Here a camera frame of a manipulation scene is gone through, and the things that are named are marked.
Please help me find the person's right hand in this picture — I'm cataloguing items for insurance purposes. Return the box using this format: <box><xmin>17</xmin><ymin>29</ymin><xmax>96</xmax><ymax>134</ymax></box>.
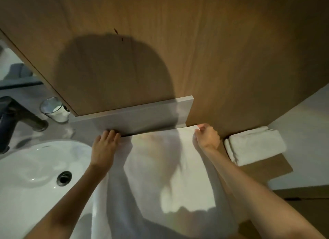
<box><xmin>194</xmin><ymin>123</ymin><xmax>221</xmax><ymax>152</ymax></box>

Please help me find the person's left hand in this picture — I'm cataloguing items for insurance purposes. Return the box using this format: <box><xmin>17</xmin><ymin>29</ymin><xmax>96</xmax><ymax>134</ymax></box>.
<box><xmin>90</xmin><ymin>129</ymin><xmax>121</xmax><ymax>170</ymax></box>

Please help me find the white towel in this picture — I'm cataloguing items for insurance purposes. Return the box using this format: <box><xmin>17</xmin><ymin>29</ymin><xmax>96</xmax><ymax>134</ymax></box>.
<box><xmin>91</xmin><ymin>125</ymin><xmax>240</xmax><ymax>239</ymax></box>
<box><xmin>224</xmin><ymin>126</ymin><xmax>287</xmax><ymax>167</ymax></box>

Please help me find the person's right forearm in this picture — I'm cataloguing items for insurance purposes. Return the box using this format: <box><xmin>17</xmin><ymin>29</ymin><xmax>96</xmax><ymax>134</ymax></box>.
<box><xmin>205</xmin><ymin>146</ymin><xmax>319</xmax><ymax>239</ymax></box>

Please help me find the person's left forearm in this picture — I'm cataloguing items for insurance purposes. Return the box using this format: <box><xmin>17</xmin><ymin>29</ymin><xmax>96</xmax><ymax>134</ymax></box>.
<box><xmin>24</xmin><ymin>164</ymin><xmax>111</xmax><ymax>239</ymax></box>

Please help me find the grey stone backsplash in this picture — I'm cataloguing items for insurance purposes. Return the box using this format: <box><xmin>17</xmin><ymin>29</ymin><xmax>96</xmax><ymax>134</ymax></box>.
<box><xmin>69</xmin><ymin>95</ymin><xmax>194</xmax><ymax>137</ymax></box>

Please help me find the black sink drain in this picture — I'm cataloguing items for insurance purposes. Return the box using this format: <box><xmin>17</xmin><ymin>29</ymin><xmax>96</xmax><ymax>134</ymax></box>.
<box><xmin>56</xmin><ymin>171</ymin><xmax>72</xmax><ymax>187</ymax></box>

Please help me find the glass jar with cotton pads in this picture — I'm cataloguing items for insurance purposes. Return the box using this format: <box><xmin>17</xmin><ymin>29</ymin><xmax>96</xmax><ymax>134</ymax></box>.
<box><xmin>39</xmin><ymin>97</ymin><xmax>70</xmax><ymax>124</ymax></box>

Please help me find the wooden back panel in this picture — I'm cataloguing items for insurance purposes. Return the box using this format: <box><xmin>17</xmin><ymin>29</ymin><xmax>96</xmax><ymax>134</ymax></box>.
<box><xmin>0</xmin><ymin>0</ymin><xmax>329</xmax><ymax>139</ymax></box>

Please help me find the white oval sink basin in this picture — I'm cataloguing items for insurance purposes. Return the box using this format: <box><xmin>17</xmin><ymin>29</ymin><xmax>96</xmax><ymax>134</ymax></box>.
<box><xmin>0</xmin><ymin>140</ymin><xmax>93</xmax><ymax>239</ymax></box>

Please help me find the black faucet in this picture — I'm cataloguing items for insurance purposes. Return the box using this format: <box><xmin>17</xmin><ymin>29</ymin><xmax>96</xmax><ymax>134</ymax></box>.
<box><xmin>0</xmin><ymin>96</ymin><xmax>49</xmax><ymax>154</ymax></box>

